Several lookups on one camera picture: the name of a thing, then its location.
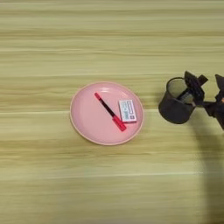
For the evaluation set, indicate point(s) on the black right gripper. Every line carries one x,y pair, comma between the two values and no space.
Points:
217,108

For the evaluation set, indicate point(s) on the black marker pen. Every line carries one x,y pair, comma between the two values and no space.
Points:
203,79

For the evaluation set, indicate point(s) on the black mesh pen cup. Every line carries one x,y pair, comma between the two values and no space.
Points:
175,112

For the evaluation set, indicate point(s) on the white eraser box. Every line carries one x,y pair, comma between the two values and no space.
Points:
127,110

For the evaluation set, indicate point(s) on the red and black pen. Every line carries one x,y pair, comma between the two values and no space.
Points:
108,110

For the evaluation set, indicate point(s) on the pink round plate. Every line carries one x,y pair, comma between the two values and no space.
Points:
90,122

